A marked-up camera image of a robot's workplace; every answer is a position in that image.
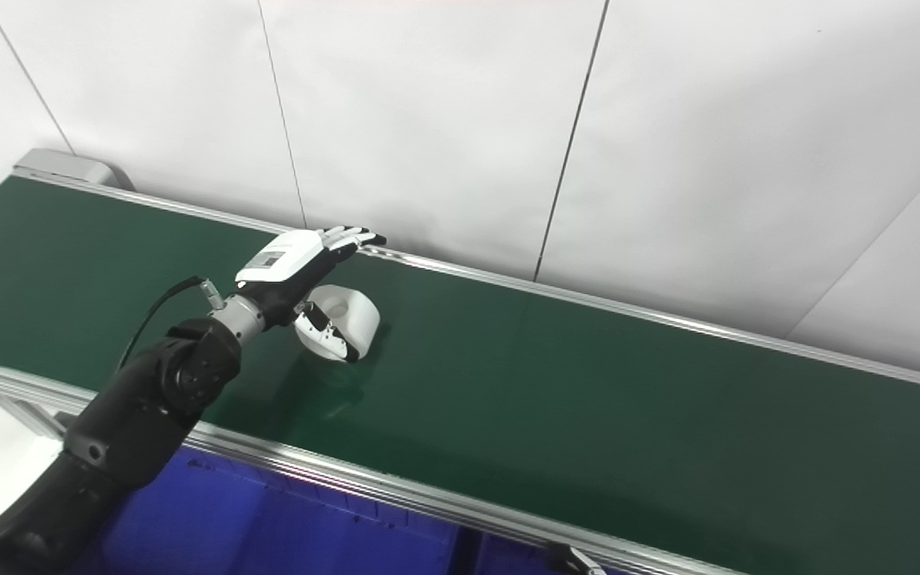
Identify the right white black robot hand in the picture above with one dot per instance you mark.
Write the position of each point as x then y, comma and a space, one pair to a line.
576, 561

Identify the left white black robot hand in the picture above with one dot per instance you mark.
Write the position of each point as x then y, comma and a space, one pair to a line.
284, 263

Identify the white plastic part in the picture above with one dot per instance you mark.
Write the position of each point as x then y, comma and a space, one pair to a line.
352, 315

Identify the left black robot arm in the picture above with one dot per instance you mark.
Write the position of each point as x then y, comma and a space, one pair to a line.
140, 415

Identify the blue plastic bin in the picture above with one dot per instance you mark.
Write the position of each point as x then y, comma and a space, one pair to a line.
508, 559
268, 527

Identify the green conveyor belt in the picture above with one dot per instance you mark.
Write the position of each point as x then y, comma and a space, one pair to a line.
548, 399

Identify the grey conveyor end cover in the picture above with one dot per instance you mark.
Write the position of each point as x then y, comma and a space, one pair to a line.
77, 166

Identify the aluminium conveyor leg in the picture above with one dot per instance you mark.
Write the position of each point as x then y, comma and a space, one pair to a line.
33, 415

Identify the aluminium conveyor side rail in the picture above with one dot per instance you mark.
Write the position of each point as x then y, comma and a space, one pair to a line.
588, 302
308, 467

